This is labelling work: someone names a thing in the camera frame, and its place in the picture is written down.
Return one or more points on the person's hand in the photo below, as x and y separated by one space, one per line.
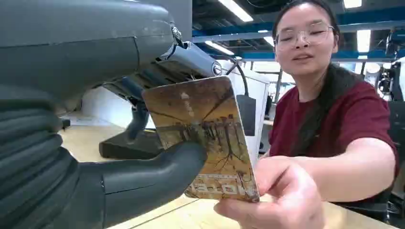
284 196

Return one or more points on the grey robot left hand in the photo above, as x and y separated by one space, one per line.
79 47

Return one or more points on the brown picture card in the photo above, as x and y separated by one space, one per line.
202 110

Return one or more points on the ribbed grey robot left arm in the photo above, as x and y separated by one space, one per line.
28 158

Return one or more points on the black power adapter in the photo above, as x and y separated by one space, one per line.
246 115

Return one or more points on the person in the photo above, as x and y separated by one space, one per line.
332 120

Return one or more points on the white cabinet box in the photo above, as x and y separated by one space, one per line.
257 91

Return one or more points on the dark low box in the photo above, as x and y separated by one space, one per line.
117 148

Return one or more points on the long ceiling light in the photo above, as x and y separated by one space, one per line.
219 47
352 3
235 9
269 39
364 40

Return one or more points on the clear-rimmed glasses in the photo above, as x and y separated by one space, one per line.
303 34

